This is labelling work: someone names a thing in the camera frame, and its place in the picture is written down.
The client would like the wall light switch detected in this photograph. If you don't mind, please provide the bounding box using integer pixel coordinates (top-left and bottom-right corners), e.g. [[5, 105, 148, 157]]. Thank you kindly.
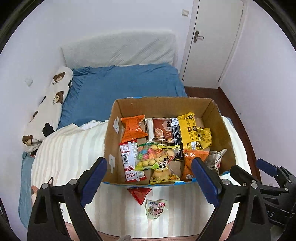
[[182, 9, 189, 16]]

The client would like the striped cat print blanket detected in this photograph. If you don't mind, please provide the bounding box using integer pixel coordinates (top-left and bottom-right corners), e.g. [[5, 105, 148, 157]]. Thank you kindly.
[[30, 115, 251, 241]]

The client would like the brown biscuit packet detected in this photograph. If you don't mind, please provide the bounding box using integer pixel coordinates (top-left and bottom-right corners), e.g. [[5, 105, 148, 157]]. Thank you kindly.
[[152, 118, 173, 143]]

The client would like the white cartoon snack packet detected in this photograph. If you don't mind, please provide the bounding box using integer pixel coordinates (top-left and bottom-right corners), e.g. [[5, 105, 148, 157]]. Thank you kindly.
[[145, 199, 168, 220]]

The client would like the white snack box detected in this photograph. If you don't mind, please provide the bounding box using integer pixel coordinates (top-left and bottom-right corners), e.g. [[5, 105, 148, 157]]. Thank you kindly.
[[145, 118, 154, 141]]

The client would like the orange snack bag rear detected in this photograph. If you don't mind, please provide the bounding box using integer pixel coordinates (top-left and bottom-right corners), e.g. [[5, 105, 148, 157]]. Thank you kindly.
[[121, 114, 148, 143]]

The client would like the colourful candy ball bag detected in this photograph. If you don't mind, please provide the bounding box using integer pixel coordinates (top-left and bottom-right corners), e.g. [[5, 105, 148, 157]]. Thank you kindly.
[[135, 143, 163, 171]]

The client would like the wall socket plate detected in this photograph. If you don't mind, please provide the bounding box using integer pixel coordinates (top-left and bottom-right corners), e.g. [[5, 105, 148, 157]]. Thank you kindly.
[[25, 77, 33, 87]]

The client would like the blue bed sheet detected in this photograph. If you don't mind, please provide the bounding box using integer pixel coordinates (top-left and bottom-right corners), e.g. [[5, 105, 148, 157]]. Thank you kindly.
[[18, 152, 34, 228]]

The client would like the white door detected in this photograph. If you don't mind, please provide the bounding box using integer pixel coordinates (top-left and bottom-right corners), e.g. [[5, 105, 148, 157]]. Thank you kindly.
[[181, 1, 245, 88]]

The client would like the red white snack pack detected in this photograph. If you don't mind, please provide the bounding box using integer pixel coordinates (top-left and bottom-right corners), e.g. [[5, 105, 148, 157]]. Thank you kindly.
[[119, 140, 146, 182]]

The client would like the yellow snack bag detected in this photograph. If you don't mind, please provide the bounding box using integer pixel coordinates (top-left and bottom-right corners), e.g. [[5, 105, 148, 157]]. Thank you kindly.
[[177, 112, 201, 150]]

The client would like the cardboard snack box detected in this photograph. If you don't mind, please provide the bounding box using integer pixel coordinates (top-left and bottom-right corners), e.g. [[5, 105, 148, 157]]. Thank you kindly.
[[104, 97, 236, 185]]

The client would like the metal door handle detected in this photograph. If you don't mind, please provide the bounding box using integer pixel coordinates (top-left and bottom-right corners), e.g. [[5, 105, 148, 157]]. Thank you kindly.
[[193, 30, 205, 43]]

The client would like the grey padded headboard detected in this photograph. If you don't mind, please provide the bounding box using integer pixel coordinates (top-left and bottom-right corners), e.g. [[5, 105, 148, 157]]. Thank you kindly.
[[61, 30, 177, 69]]

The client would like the yellow egg biscuit bag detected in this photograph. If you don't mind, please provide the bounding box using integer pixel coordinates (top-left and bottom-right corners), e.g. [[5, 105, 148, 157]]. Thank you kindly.
[[149, 145, 180, 185]]

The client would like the blue pillow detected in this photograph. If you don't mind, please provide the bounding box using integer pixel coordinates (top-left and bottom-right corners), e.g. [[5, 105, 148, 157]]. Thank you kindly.
[[58, 63, 187, 128]]

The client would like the bear print bolster pillow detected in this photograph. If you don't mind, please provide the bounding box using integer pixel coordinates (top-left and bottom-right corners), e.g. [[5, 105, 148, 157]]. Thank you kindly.
[[22, 66, 73, 153]]

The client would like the small yellow packet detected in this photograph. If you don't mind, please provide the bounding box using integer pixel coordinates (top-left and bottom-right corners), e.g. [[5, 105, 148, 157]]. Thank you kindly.
[[197, 127, 212, 149]]

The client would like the orange snack bag front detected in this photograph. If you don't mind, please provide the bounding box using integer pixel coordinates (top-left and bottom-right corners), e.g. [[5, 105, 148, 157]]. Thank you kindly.
[[181, 150, 209, 182]]

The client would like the black striped snack pack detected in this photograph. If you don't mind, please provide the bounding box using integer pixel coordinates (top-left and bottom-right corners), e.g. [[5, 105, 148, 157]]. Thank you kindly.
[[171, 118, 182, 146]]

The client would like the white grey snack bag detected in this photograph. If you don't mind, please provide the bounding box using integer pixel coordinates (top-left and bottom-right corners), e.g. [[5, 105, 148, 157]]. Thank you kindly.
[[204, 149, 227, 174]]

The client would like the red snack packet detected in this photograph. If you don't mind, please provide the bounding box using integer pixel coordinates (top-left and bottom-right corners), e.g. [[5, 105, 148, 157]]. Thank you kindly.
[[127, 187, 152, 205]]

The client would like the orange snack bag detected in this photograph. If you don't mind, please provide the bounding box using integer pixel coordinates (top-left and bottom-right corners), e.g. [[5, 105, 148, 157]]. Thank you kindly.
[[121, 114, 148, 143], [181, 150, 209, 182]]

